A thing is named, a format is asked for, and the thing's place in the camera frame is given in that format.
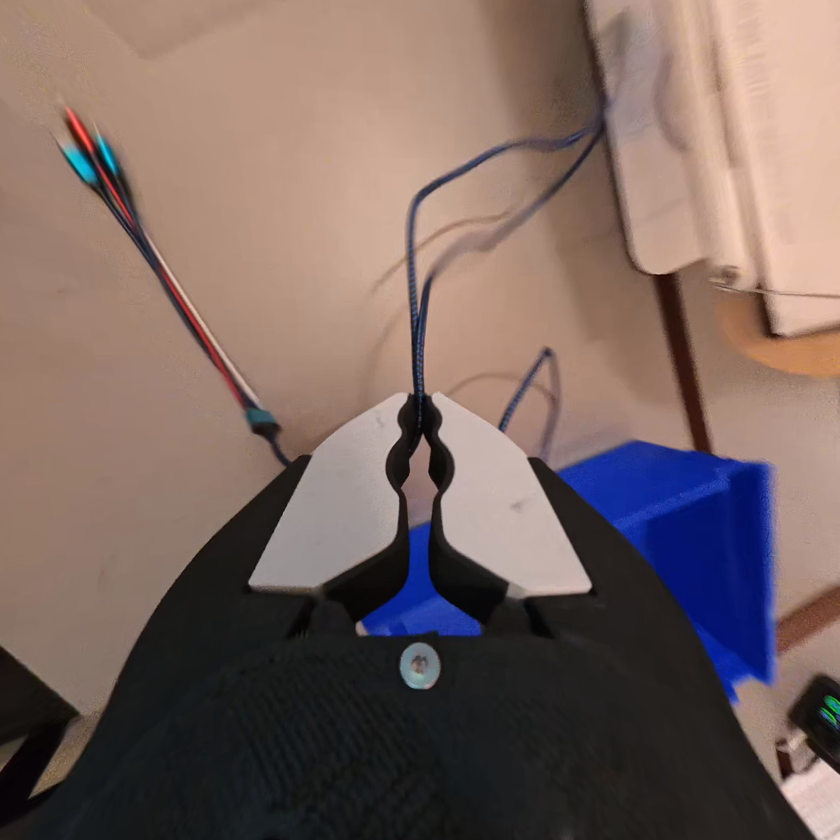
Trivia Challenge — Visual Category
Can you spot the blue braided cable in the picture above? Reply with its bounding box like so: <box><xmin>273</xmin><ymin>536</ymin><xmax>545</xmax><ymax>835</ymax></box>
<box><xmin>407</xmin><ymin>98</ymin><xmax>614</xmax><ymax>460</ymax></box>

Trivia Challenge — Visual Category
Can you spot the white cloth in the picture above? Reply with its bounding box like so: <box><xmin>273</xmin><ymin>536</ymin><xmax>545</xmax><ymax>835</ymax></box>
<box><xmin>584</xmin><ymin>0</ymin><xmax>840</xmax><ymax>337</ymax></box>

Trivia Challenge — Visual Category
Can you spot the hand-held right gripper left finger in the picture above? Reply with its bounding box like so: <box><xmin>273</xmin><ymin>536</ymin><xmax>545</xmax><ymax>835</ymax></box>
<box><xmin>248</xmin><ymin>392</ymin><xmax>416</xmax><ymax>624</ymax></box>

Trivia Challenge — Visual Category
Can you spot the blue plastic bin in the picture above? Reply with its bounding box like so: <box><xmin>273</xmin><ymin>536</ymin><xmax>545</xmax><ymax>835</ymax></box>
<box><xmin>361</xmin><ymin>440</ymin><xmax>778</xmax><ymax>706</ymax></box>

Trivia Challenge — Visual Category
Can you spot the round wooden stool seat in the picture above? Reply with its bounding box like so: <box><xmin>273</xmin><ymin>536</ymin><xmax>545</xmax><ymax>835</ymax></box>
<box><xmin>715</xmin><ymin>295</ymin><xmax>840</xmax><ymax>378</ymax></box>

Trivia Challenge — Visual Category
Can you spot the black stand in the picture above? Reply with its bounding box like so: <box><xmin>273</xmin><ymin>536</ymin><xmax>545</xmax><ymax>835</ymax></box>
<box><xmin>0</xmin><ymin>646</ymin><xmax>81</xmax><ymax>821</ymax></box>

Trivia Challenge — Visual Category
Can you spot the black device with green lights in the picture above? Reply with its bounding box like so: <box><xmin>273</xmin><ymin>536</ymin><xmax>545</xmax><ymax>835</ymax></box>
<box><xmin>787</xmin><ymin>676</ymin><xmax>840</xmax><ymax>774</ymax></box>

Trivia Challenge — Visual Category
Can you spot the dark wooden leg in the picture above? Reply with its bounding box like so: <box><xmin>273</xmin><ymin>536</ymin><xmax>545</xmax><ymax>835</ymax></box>
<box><xmin>656</xmin><ymin>272</ymin><xmax>714</xmax><ymax>455</ymax></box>

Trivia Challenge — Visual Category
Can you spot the multicolour charging cable bundle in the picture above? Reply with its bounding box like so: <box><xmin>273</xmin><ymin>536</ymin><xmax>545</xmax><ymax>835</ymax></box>
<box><xmin>56</xmin><ymin>105</ymin><xmax>290</xmax><ymax>467</ymax></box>

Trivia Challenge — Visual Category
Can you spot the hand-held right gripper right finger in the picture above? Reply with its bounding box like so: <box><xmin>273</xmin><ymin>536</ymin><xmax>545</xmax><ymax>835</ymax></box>
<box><xmin>423</xmin><ymin>392</ymin><xmax>595</xmax><ymax>624</ymax></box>

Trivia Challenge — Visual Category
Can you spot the white printed paper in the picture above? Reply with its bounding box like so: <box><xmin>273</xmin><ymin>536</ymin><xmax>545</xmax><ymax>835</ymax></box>
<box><xmin>781</xmin><ymin>764</ymin><xmax>840</xmax><ymax>840</ymax></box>

